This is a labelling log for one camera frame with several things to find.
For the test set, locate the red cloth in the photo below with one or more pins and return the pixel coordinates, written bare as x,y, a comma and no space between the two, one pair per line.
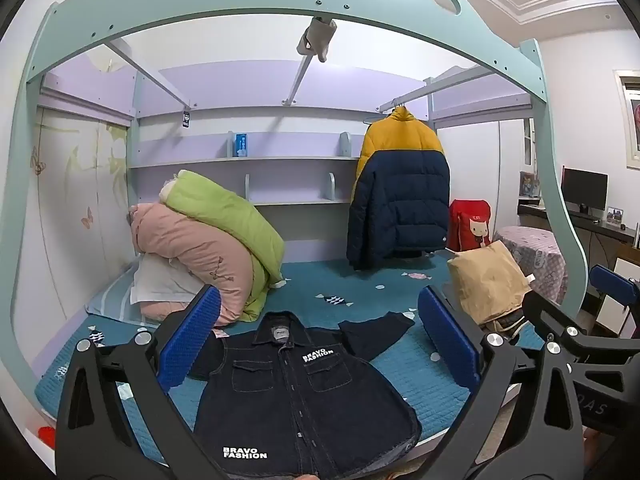
47,436

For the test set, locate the teal loft bed frame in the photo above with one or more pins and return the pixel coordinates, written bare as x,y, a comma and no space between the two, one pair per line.
250,5

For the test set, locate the white wardrobe butterfly decals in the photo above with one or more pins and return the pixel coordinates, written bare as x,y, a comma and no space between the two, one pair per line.
65,200

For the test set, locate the yellow navy puffer jacket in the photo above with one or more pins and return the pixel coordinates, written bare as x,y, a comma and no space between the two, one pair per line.
400,200

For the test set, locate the red cartoon bag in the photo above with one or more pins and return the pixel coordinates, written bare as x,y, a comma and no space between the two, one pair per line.
470,225

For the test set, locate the small photo frame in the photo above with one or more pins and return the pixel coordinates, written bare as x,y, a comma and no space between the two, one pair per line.
615,215

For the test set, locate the pink duvet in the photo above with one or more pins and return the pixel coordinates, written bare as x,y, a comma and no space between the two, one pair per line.
195,250

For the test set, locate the pink patterned tablecloth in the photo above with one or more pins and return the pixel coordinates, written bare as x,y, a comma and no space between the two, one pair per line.
535,255

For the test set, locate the tan cushion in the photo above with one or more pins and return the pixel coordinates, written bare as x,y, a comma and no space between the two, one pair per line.
487,280

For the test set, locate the hanging dark tag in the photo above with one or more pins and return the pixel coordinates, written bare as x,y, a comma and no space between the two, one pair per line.
187,120

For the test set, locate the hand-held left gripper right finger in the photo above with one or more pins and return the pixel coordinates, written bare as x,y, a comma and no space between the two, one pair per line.
447,337

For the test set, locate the black monitor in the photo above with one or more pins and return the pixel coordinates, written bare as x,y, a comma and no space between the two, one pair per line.
584,187

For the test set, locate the white pillow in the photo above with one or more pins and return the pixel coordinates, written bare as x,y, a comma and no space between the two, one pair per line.
160,285

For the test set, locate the dark desk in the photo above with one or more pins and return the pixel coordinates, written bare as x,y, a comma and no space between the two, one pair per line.
600,232

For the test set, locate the green duvet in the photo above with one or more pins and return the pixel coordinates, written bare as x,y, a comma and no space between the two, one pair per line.
235,225

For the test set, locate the teal quilted bed cover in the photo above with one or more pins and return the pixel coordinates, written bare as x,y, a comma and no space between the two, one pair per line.
430,380

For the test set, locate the grey cloth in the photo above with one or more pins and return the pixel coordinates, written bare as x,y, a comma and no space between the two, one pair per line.
315,37

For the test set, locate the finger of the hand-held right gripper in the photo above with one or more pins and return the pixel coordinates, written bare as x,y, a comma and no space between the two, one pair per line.
617,285
550,317

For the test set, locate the standing photo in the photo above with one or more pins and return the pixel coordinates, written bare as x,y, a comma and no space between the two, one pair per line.
529,185

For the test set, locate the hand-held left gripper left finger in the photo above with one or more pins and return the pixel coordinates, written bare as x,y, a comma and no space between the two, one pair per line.
192,337

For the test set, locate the blue box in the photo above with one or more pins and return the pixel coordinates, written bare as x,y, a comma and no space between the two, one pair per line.
238,145

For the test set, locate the dark denim jacket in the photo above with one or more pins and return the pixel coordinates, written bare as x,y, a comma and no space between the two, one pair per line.
300,400

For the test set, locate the lilac shelf unit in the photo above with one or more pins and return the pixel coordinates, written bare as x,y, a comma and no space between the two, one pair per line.
250,165

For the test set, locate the striped pillow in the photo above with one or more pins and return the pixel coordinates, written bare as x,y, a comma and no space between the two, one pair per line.
110,302

